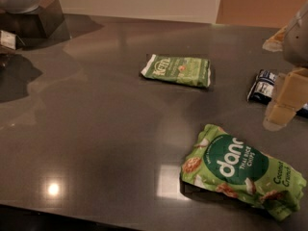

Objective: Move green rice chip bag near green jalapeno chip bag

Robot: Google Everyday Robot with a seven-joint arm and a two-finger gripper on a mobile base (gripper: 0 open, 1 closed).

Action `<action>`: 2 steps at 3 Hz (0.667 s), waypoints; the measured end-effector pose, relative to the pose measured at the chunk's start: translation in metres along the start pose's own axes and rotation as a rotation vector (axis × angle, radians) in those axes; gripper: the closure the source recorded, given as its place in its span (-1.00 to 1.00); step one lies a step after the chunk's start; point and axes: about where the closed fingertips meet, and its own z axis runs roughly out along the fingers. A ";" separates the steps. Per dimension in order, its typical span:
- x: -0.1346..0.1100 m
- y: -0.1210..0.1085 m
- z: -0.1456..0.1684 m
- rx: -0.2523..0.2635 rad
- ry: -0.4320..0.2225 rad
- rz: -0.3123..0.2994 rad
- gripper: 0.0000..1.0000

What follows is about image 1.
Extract small white label card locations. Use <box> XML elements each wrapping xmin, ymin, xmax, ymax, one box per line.
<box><xmin>0</xmin><ymin>30</ymin><xmax>16</xmax><ymax>50</ymax></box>

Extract green Kettle jalapeno chip bag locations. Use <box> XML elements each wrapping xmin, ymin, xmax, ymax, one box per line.
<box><xmin>141</xmin><ymin>54</ymin><xmax>211</xmax><ymax>89</ymax></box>

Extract dark wooden block stand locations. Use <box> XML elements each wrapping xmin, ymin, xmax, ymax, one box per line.
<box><xmin>0</xmin><ymin>0</ymin><xmax>64</xmax><ymax>39</ymax></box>

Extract green Thai rice chip bag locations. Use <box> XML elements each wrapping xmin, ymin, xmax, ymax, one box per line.
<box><xmin>181</xmin><ymin>124</ymin><xmax>306</xmax><ymax>221</ymax></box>

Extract blue white chip bag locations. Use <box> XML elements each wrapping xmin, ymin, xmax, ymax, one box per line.
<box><xmin>247</xmin><ymin>69</ymin><xmax>308</xmax><ymax>118</ymax></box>

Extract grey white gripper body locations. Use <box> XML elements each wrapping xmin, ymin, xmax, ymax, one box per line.
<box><xmin>283</xmin><ymin>2</ymin><xmax>308</xmax><ymax>68</ymax></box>

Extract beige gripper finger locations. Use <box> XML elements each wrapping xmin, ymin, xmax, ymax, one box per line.
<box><xmin>263</xmin><ymin>67</ymin><xmax>308</xmax><ymax>131</ymax></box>
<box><xmin>262</xmin><ymin>26</ymin><xmax>287</xmax><ymax>52</ymax></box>

